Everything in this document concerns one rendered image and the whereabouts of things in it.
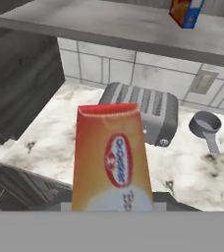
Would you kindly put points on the grey measuring cup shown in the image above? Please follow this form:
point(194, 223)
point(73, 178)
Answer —
point(205, 124)

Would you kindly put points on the grey toaster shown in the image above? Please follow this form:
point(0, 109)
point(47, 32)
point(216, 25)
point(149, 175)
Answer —
point(156, 110)

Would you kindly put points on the grey shelf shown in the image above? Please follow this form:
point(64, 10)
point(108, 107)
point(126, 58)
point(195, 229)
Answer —
point(117, 26)

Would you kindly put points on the orange red food box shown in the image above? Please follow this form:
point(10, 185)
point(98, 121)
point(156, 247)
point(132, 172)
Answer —
point(94, 157)

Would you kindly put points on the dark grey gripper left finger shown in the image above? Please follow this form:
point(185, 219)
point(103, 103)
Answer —
point(62, 202)

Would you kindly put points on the grey wall outlet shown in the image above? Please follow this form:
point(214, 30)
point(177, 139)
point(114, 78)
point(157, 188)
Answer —
point(203, 82)

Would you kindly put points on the red and blue food box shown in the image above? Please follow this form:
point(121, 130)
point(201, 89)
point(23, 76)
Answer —
point(184, 13)

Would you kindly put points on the dark grey tall cabinet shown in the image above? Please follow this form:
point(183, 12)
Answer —
point(22, 82)

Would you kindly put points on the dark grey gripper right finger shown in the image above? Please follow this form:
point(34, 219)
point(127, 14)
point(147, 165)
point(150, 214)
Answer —
point(164, 201)

